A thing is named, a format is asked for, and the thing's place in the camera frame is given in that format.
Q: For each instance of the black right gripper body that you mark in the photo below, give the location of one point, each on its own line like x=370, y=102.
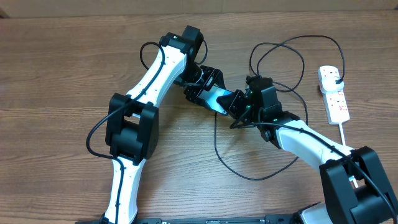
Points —
x=240, y=105

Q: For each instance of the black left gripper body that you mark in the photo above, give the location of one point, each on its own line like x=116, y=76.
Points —
x=208, y=76

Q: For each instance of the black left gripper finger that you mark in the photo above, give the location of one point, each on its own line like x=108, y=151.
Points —
x=218, y=79
x=209, y=104

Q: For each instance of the Galaxy S24+ smartphone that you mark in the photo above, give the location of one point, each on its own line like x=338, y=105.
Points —
x=215, y=92

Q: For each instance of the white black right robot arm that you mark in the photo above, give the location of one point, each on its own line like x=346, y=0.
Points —
x=355, y=186

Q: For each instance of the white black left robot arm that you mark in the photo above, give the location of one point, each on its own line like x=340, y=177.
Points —
x=132, y=123

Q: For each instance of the white charger plug adapter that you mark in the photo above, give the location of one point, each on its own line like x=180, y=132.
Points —
x=331, y=84

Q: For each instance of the white power strip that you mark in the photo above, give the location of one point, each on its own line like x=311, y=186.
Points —
x=335, y=103

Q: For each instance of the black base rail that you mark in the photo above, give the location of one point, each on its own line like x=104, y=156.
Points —
x=267, y=219

